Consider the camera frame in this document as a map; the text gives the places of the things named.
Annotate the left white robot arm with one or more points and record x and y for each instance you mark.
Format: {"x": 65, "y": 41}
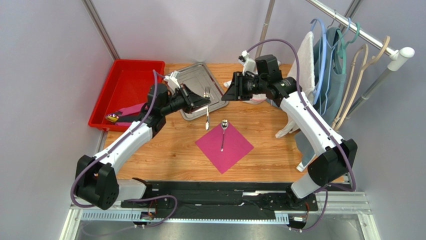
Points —
{"x": 96, "y": 183}

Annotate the teal hanging garment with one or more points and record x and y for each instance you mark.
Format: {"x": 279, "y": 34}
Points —
{"x": 333, "y": 84}

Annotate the blue clothes hanger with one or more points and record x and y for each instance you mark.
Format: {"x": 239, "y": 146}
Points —
{"x": 328, "y": 38}

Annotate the white round mesh container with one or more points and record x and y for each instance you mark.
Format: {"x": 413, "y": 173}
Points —
{"x": 255, "y": 99}

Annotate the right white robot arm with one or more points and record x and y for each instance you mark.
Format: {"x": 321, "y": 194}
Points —
{"x": 334, "y": 155}

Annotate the green clothes hanger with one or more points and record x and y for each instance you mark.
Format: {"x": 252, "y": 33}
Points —
{"x": 341, "y": 49}

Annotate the aluminium rail frame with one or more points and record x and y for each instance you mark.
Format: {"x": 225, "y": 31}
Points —
{"x": 341, "y": 216}

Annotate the white clothes rack stand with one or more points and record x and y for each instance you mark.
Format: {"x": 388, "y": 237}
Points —
{"x": 397, "y": 60}

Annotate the white towel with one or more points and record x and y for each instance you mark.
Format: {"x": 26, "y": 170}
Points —
{"x": 306, "y": 78}

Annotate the silver spoon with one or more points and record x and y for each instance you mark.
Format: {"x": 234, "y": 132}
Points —
{"x": 224, "y": 125}

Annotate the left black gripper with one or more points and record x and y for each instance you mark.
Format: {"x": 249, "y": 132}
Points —
{"x": 192, "y": 100}

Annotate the beige clothes hanger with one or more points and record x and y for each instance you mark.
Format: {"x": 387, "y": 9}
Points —
{"x": 352, "y": 87}
{"x": 373, "y": 59}

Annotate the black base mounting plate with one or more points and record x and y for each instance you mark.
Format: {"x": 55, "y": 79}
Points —
{"x": 221, "y": 200}

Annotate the red plastic bin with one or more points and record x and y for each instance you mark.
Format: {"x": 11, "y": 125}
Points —
{"x": 127, "y": 83}

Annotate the magenta paper napkin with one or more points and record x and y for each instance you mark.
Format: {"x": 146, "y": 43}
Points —
{"x": 236, "y": 146}

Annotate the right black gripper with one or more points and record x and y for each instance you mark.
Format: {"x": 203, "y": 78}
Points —
{"x": 239, "y": 86}

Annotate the silver fork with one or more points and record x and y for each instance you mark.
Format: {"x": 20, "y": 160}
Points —
{"x": 207, "y": 95}

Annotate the pink and black tool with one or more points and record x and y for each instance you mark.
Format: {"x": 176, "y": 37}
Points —
{"x": 126, "y": 115}

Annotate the stainless steel tray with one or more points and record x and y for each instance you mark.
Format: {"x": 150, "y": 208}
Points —
{"x": 197, "y": 77}

